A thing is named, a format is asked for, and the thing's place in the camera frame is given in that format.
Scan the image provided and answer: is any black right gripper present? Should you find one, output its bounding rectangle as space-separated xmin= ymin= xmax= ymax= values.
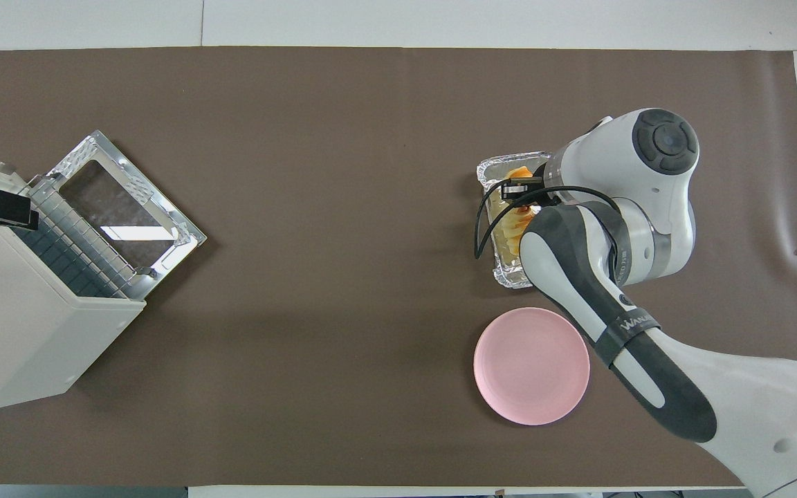
xmin=502 ymin=174 xmax=562 ymax=208

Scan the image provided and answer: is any aluminium foil tray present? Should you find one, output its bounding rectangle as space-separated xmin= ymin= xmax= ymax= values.
xmin=476 ymin=151 xmax=560 ymax=290

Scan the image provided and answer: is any sliced orange glazed bread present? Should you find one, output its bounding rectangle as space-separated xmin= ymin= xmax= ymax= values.
xmin=487 ymin=166 xmax=542 ymax=255

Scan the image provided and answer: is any white toaster oven body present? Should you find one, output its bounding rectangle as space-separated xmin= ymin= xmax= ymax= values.
xmin=0 ymin=145 xmax=147 ymax=414

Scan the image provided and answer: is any pink round plate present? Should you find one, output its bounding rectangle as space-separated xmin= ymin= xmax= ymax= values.
xmin=473 ymin=307 xmax=591 ymax=426

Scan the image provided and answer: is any brown paper table mat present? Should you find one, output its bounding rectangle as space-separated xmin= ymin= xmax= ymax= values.
xmin=0 ymin=46 xmax=797 ymax=488

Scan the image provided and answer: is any metal wire oven rack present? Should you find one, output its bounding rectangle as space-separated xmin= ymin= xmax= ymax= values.
xmin=11 ymin=176 xmax=147 ymax=300

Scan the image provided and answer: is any glass oven door, metal frame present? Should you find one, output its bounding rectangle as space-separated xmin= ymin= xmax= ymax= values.
xmin=44 ymin=129 xmax=208 ymax=302

